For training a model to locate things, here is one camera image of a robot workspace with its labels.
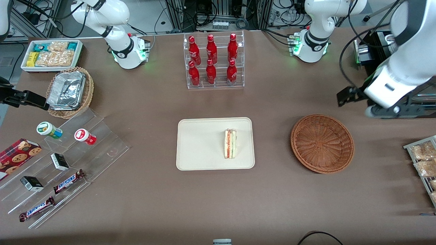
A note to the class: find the light wicker basket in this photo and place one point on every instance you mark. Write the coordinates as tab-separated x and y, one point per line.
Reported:
89	92

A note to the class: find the clear bag of crackers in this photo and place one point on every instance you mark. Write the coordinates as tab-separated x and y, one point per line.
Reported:
434	196
425	168
433	184
424	151

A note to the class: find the silver box with green light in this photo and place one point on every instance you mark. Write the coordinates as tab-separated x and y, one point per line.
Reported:
361	52

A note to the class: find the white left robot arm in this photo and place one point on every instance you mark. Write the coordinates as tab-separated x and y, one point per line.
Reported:
316	41

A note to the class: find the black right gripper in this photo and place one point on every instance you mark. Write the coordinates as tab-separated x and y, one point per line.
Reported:
10	96

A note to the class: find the white plastic snack bin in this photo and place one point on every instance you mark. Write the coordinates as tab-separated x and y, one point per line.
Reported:
80	54

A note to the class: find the Snickers chocolate bar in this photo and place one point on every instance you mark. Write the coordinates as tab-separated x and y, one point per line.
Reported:
69	181
36	209

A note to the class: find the yellow snack packet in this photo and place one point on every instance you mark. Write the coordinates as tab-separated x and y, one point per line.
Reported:
32	59

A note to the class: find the small grey device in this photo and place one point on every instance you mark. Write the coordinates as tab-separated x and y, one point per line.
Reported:
222	242

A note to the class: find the red chocolate chip cookie box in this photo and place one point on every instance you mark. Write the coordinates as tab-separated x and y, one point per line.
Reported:
17	158

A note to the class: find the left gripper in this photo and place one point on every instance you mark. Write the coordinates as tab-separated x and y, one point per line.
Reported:
355	92

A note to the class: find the cream rectangular tray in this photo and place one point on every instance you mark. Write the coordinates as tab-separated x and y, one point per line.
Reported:
201	143

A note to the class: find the red cola bottle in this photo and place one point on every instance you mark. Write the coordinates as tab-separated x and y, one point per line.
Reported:
194	75
211	50
194	51
232	49
232	74
211	74

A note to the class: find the black food warmer appliance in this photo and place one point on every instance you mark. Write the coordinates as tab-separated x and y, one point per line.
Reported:
417	112

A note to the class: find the brown round wicker basket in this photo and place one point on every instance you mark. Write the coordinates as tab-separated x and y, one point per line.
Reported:
322	144

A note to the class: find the small black carton box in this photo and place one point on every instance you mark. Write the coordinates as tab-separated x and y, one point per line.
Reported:
31	183
60	162

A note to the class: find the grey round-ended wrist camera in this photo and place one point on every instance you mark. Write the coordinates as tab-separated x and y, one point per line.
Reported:
383	111

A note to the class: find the small clear cracker bag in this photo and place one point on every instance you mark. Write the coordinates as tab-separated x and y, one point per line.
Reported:
58	46

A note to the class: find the clear acrylic bottle rack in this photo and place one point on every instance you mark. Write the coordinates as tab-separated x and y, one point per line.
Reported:
219	85

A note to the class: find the large clear cracker bag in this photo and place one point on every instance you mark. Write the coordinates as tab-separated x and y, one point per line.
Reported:
56	59

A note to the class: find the white power strip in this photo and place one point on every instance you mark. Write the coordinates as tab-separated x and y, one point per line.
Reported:
220	25

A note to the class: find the teal snack packet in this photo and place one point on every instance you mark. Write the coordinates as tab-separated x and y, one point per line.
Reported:
71	46
40	47

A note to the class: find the clear acrylic tiered shelf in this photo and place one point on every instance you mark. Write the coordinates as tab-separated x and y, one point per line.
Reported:
102	149

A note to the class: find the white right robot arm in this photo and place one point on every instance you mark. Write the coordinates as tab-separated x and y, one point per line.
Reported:
119	51

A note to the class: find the triangle sandwich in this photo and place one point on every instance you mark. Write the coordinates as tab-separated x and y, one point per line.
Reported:
230	144

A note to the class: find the red lidded yogurt cup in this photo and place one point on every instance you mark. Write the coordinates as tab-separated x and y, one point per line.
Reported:
83	136

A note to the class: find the green lidded sunflower cup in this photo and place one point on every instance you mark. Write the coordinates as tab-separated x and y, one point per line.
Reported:
46	129

